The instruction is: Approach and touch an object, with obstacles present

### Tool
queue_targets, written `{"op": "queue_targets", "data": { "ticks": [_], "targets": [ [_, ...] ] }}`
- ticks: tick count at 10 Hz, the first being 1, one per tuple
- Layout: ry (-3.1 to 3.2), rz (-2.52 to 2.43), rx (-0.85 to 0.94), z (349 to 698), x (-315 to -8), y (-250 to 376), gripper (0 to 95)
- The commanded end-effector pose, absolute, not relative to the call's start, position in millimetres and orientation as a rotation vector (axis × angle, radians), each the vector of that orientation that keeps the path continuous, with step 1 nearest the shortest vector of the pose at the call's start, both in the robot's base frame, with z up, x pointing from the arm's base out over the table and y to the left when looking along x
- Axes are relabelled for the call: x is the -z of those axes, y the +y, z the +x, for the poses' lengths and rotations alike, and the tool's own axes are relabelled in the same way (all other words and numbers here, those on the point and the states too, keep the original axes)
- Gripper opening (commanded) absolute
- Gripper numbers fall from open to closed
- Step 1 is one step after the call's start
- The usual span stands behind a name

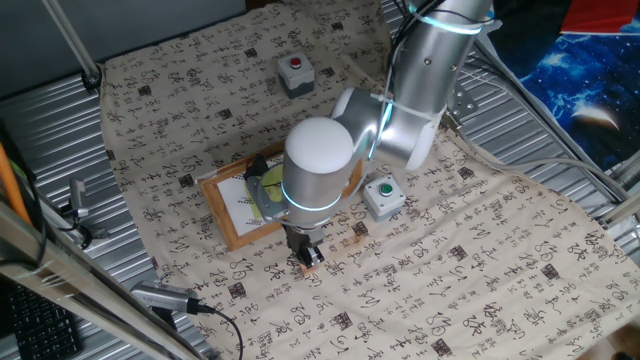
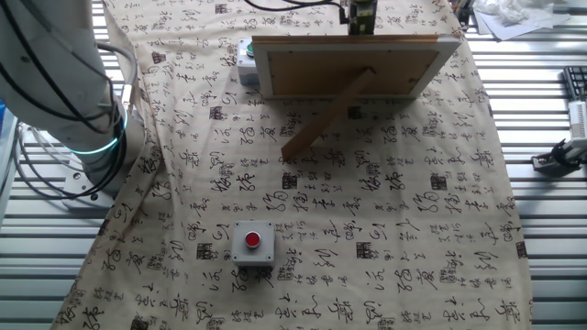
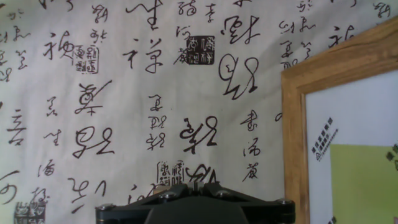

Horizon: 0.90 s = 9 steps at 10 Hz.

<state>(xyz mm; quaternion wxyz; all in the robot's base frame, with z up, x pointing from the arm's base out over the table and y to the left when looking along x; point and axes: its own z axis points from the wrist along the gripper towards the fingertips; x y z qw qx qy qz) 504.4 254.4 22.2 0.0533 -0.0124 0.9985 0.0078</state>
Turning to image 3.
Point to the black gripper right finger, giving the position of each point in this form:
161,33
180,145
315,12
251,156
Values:
267,208

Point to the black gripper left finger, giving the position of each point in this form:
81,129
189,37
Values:
140,205

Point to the beige calligraphy print cloth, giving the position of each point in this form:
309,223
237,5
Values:
124,93

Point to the wooden picture frame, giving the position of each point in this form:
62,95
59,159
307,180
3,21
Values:
292,140

